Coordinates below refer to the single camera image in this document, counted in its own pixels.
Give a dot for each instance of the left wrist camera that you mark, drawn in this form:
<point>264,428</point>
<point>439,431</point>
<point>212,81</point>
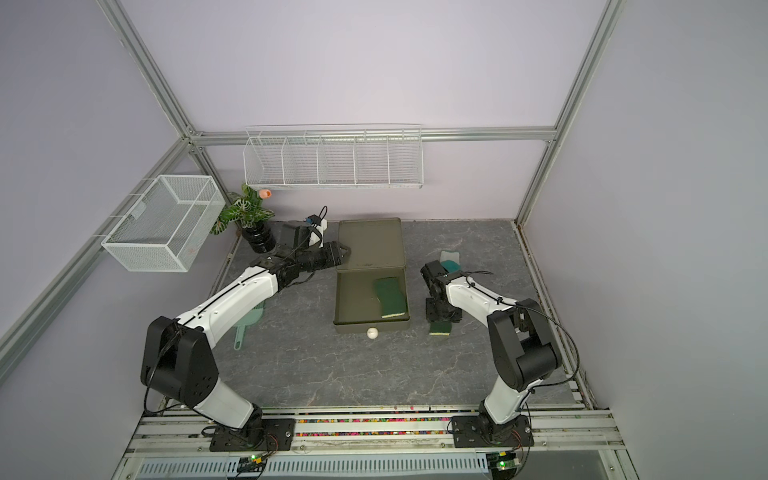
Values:
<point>317,226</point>

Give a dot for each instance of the green yellow sponge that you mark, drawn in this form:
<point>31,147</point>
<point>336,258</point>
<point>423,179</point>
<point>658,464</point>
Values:
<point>440,328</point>

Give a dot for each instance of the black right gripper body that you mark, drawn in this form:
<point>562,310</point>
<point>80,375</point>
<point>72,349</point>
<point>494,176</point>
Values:
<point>439,313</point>

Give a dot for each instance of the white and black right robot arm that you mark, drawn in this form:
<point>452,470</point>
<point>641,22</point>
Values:
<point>522,342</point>

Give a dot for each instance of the light green dustpan brush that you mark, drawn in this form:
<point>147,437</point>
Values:
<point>248,320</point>

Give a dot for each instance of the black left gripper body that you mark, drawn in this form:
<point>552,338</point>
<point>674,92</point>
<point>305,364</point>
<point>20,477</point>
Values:
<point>324,258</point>

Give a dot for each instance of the long white wire shelf basket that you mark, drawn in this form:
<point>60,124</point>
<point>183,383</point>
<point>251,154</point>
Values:
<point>340,156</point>

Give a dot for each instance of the green rubber glove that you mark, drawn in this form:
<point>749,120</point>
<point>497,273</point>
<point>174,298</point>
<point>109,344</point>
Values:
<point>450,260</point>

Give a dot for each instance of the white slotted cable duct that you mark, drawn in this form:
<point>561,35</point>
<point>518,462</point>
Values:
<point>317,466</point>

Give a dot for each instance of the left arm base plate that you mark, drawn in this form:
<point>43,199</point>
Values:
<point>262,435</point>

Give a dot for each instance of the white wire cube basket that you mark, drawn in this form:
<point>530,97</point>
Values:
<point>167,225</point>

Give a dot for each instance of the olive three-drawer storage box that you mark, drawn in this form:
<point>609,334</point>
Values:
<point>372,244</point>

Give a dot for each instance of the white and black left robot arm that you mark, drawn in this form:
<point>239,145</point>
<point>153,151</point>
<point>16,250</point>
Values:
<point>178,360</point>

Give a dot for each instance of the potted green plant black pot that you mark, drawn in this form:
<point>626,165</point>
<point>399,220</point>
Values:
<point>248,213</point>

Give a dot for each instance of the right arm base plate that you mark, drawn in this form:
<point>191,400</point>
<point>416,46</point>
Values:
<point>480,431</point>

